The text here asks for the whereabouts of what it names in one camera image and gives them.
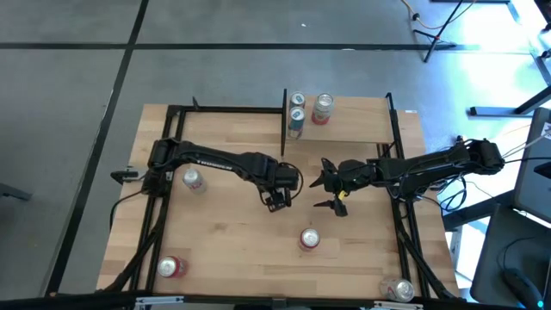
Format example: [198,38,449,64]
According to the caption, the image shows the blue slim beverage can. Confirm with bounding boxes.
[287,106,307,140]

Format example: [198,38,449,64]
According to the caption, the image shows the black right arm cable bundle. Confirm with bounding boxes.
[430,174,471,214]

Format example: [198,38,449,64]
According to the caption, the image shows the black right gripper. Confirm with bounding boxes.
[308,158,377,218]

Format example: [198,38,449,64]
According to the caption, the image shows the wooden shelf board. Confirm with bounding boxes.
[286,94,395,144]

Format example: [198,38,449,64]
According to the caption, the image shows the black horizontal frame beam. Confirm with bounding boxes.
[0,291,524,310]

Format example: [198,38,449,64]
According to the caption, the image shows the black desk foot bar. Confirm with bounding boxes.
[467,85,551,118]

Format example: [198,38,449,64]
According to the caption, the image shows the white and red soda can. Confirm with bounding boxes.
[182,168,207,195]
[311,92,336,127]

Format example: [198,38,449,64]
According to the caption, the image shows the dark grey computer case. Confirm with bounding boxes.
[513,107,551,224]

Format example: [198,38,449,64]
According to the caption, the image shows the thin black cable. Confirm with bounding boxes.
[503,155,551,167]

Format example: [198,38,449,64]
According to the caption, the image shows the white cables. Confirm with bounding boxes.
[501,131,551,160]

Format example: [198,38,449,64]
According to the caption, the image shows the pale silver soda can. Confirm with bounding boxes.
[379,277,416,303]

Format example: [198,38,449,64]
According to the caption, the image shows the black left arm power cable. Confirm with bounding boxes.
[108,190,145,232]

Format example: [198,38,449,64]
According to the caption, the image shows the orange cable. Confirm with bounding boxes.
[399,0,479,32]

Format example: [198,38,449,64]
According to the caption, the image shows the black metal table frame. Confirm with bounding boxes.
[101,96,464,302]

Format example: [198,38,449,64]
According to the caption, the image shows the silver metal bracket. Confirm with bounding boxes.
[373,300,424,310]
[134,295,185,310]

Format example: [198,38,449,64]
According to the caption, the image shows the black mouse cable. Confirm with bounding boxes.
[497,234,551,276]

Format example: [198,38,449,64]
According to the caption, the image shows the grey metal stand bar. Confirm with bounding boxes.
[507,0,551,87]

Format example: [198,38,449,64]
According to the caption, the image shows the dark grey side desk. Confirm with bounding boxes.
[469,202,551,310]

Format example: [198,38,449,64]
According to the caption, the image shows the black desk support bar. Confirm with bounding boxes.
[442,189,517,233]

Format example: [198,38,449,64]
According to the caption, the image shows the grey chair foot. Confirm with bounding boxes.
[0,183,34,202]

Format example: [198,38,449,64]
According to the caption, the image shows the black computer mouse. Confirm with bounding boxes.
[502,267,544,310]

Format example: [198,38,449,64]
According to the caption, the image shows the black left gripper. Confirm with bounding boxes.
[263,164,303,214]

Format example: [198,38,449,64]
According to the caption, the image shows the grey can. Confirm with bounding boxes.
[288,91,306,111]

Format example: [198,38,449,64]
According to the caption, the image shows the black tripod stand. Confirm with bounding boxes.
[412,0,460,65]

